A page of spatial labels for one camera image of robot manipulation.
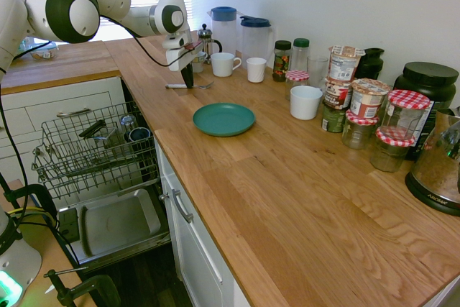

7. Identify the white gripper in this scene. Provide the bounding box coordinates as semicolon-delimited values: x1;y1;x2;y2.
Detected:
165;45;196;89

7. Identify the silver metal fork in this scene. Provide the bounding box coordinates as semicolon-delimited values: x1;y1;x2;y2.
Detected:
165;81;216;91

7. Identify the open dishwasher door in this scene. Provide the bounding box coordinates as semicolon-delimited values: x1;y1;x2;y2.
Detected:
56;188;172;272

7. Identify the small patterned white cup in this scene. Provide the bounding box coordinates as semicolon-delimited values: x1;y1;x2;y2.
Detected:
190;51;208;74

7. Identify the glass French press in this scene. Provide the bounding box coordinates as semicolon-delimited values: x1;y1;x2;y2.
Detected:
197;23;224;65

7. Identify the teal green plate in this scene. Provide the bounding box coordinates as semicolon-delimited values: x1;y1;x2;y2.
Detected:
192;102;257;138

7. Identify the tall blue-lidded plastic pitcher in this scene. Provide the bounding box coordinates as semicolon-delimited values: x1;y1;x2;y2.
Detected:
207;6;239;58

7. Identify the white ribbed cup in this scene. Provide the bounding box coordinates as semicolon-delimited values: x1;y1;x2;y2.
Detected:
246;57;267;84

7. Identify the dark blue cup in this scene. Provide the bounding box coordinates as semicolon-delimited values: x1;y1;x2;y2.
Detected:
128;127;152;143

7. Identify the shiny metal cup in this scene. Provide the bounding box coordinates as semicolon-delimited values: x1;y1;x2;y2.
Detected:
119;114;137;134

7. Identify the wide blue-lidded plastic pitcher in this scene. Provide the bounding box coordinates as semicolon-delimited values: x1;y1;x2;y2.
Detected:
239;15;276;71

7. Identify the black-lidded spice jar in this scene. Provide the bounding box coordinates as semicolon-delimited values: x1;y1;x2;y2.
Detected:
272;40;293;83

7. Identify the small checkered-lid glass jar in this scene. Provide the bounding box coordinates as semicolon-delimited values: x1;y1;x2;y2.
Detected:
285;69;311;101

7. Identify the black kitchen utensil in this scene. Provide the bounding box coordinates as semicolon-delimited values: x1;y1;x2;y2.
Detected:
78;119;107;139

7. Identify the green-lidded spice jar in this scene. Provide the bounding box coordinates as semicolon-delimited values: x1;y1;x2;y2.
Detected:
291;37;311;73

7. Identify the plain white cup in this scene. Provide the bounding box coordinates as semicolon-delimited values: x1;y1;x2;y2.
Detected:
290;86;323;122

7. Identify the clear drinking glass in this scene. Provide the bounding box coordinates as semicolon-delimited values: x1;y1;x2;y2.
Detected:
307;55;330;89

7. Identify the small blue-lidded container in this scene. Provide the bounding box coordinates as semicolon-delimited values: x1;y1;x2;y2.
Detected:
29;41;59;61

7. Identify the brown chocolate oatmeal cup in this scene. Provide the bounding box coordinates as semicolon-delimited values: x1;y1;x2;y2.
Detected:
323;77;354;111

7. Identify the green tin can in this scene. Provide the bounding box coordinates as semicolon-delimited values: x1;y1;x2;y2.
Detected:
321;102;348;134

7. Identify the white blue oatmeal cup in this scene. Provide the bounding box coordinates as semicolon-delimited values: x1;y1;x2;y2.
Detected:
328;45;367;83

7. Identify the medium checkered-lid glass jar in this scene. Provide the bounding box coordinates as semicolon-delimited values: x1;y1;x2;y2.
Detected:
341;109;380;151

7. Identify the red oatmeal cup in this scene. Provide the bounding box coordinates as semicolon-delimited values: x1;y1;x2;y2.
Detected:
349;78;392;119

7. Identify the black shaker bottle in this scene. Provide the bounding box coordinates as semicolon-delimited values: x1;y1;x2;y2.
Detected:
355;47;386;82

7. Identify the dark green C-clamp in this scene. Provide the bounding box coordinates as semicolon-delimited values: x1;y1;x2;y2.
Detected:
43;268;122;307
2;184;59;222

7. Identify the faceted checkered-lid glass jar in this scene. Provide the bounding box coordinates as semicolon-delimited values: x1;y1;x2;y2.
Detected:
369;129;416;173

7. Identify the large checkered-lid glass jar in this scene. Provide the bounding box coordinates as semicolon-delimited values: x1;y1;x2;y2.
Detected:
379;89;431;142

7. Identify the large black protein tub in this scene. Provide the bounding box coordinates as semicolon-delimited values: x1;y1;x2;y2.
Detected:
392;61;460;162

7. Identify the stainless steel electric kettle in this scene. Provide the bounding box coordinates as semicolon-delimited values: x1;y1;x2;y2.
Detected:
405;106;460;218

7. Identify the white mug with handle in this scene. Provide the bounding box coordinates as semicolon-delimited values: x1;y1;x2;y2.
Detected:
210;52;242;78

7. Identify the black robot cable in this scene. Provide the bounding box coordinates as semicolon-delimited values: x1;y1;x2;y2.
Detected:
0;14;172;243

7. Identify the silver drawer handle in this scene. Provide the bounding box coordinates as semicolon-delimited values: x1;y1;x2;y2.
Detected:
56;106;93;119

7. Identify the grey wire dishwasher rack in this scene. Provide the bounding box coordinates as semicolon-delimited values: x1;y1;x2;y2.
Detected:
31;101;161;201

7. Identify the silver cabinet door handle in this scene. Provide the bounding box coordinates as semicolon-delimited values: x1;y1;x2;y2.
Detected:
171;188;194;224

